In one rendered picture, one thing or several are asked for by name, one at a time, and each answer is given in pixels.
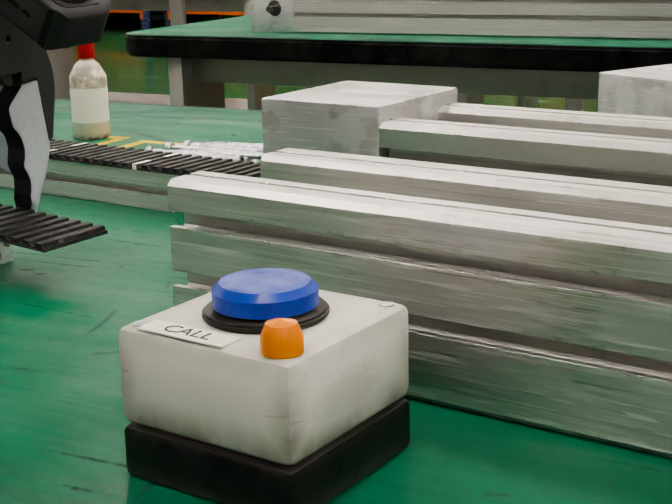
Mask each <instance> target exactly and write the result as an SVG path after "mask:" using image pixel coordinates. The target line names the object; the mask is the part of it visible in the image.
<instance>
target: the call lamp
mask: <svg viewBox="0 0 672 504"><path fill-rule="evenodd" d="M303 353H304V334H303V332H302V330H301V328H300V326H299V324H298V322H297V320H295V319H292V318H285V317H281V318H273V319H270V320H267V321H266V322H265V324H264V326H263V329H262V331H261V333H260V354H261V355H262V356H264V357H266V358H271V359H290V358H295V357H298V356H300V355H302V354H303Z"/></svg>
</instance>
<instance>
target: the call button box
mask: <svg viewBox="0 0 672 504"><path fill-rule="evenodd" d="M286 318H292V319H295V320H297V322H298V324H299V326H300V328H301V330H302V332H303V334H304V353H303V354H302V355H300V356H298V357H295V358H290V359H271V358H266V357H264V356H262V355H261V354H260V333H261V331H262V329H263V326H264V324H265V322H266V321H267V320H270V319H265V320H253V319H240V318H234V317H229V316H225V315H222V314H220V313H218V312H216V311H215V310H214V309H213V307H212V294H211V292H210V293H208V294H205V295H203V296H200V297H198V298H195V299H192V300H190V301H187V302H185V303H182V304H180V305H177V306H175V307H172V308H170V309H167V310H165V311H162V312H160V313H157V314H154V315H152V316H149V317H147V318H144V319H142V320H139V321H135V322H133V323H132V324H129V325H127V326H124V327H123V328H122V329H121V330H120V332H119V350H120V364H121V377H122V391H123V405H124V414H125V416H126V418H127V419H128V420H129V421H130V422H132V423H130V424H128V425H127V426H126V427H125V431H124V434H125V447H126V461H127V469H128V472H129V473H130V474H131V475H134V476H137V477H140V478H144V479H147V480H150V481H153V482H156V483H159V484H162V485H166V486H169V487H172V488H175V489H178V490H181V491H185V492H188V493H191V494H194V495H197V496H200V497H203V498H207V499H210V500H213V501H216V502H219V503H222V504H326V503H327V502H329V501H330V500H332V499H333V498H334V497H336V496H337V495H339V494H340V493H342V492H343V491H344V490H346V489H347V488H349V487H350V486H352V485H353V484H355V483H356V482H357V481H359V480H360V479H362V478H363V477H365V476H366V475H368V474H369V473H370V472H372V471H373V470H375V469H376V468H378V467H379V466H381V465H382V464H383V463H385V462H386V461H388V460H389V459H391V458H392V457H393V456H395V455H396V454H398V453H399V452H401V451H402V450H404V449H405V448H406V447H407V446H408V444H409V441H410V404H409V401H408V400H406V399H404V398H402V397H404V396H405V395H406V393H407V390H408V387H409V371H408V311H407V308H406V307H405V306H403V305H401V304H397V303H394V302H391V301H380V300H374V299H369V298H363V297H358V296H352V295H346V294H341V293H335V292H330V291H324V290H319V303H318V305H317V306H316V307H315V308H314V309H312V310H310V311H308V312H306V313H303V314H299V315H296V316H291V317H286Z"/></svg>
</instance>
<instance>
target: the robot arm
mask: <svg viewBox="0 0 672 504"><path fill-rule="evenodd" d="M111 6H112V3H111V2H110V1H109V0H0V167H1V168H3V169H5V170H6V171H8V172H10V173H12V175H13V177H14V195H15V196H14V201H15V205H16V207H22V208H24V210H27V209H32V210H35V213H36V212H37V209H38V205H39V201H40V197H41V193H42V189H43V185H44V181H45V177H46V172H47V167H48V161H49V149H50V141H51V140H52V138H53V131H54V107H55V83H54V75H53V70H52V66H51V62H50V59H49V57H48V54H47V52H46V50H55V49H61V48H70V47H73V46H79V45H85V44H91V43H97V42H100V40H101V37H102V34H103V31H104V28H105V25H106V21H107V18H108V15H109V12H110V9H111Z"/></svg>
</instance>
